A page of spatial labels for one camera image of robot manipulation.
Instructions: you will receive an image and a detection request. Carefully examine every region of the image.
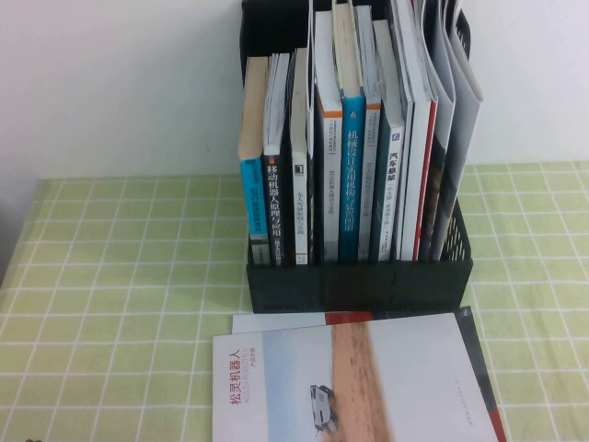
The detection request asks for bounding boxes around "thin white booklet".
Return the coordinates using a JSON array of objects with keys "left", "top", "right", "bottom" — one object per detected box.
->
[{"left": 305, "top": 0, "right": 317, "bottom": 264}]

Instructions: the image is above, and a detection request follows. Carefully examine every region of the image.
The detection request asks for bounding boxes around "grey cover magazine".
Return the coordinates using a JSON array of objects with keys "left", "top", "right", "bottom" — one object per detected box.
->
[{"left": 441, "top": 0, "right": 483, "bottom": 253}]

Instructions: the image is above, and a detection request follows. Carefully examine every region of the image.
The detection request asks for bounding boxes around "dark teal book white spine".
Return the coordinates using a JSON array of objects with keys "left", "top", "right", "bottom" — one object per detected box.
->
[{"left": 370, "top": 18, "right": 407, "bottom": 263}]

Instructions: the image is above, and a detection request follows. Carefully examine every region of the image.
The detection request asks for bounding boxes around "black spine book white text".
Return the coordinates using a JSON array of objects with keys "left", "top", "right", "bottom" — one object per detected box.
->
[{"left": 261, "top": 52, "right": 293, "bottom": 268}]

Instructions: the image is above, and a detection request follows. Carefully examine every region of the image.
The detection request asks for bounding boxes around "black mesh book holder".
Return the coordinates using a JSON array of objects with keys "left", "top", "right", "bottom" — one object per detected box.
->
[{"left": 238, "top": 0, "right": 475, "bottom": 315}]

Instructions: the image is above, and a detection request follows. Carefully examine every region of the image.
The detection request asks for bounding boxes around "white brochure sandy road cover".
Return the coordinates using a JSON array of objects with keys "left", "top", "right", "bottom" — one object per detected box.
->
[{"left": 211, "top": 311, "right": 502, "bottom": 442}]

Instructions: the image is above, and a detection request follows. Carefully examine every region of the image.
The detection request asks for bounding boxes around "white magazine red edge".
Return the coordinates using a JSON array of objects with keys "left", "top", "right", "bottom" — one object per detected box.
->
[{"left": 404, "top": 0, "right": 439, "bottom": 262}]

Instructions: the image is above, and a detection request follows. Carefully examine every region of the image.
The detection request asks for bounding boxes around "dark brown cover magazine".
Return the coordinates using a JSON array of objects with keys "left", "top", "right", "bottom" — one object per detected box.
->
[{"left": 421, "top": 0, "right": 457, "bottom": 260}]

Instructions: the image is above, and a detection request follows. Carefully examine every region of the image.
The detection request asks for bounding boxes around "plain white magazine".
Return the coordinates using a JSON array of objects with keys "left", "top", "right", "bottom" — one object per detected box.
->
[{"left": 389, "top": 0, "right": 419, "bottom": 262}]

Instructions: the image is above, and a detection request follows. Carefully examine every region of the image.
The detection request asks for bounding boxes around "green checkered tablecloth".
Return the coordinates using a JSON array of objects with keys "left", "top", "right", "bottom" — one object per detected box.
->
[{"left": 0, "top": 160, "right": 589, "bottom": 442}]

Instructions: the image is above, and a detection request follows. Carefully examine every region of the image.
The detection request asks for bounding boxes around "cyan spine book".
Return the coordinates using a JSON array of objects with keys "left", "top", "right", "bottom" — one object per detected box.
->
[{"left": 237, "top": 55, "right": 271, "bottom": 267}]

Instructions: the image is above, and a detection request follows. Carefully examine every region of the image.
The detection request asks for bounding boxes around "white spine book black logo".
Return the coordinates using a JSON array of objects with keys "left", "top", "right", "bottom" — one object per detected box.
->
[{"left": 289, "top": 47, "right": 311, "bottom": 268}]

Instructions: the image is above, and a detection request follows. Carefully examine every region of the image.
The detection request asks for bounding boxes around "teal blue spine book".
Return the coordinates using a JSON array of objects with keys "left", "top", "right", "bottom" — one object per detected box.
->
[{"left": 331, "top": 2, "right": 370, "bottom": 264}]

